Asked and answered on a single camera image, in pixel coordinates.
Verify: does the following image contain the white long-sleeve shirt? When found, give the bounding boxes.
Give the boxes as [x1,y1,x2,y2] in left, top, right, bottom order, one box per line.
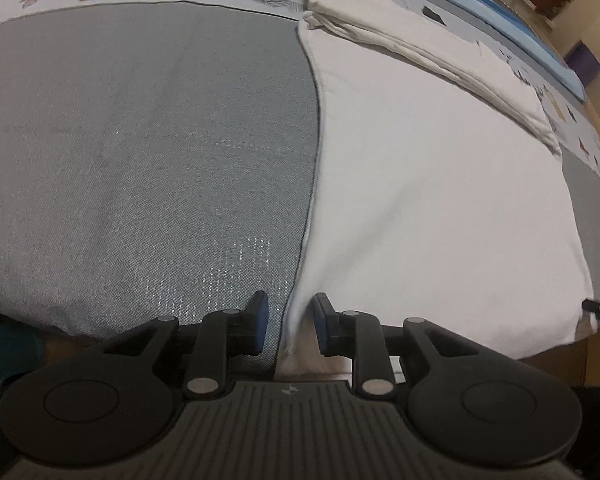
[276,0,593,377]

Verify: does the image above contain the light blue cloud sheet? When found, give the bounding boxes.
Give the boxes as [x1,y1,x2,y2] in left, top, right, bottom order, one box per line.
[444,0,586,103]

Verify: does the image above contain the purple box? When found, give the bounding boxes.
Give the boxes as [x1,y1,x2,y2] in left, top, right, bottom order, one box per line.
[565,41,600,87]

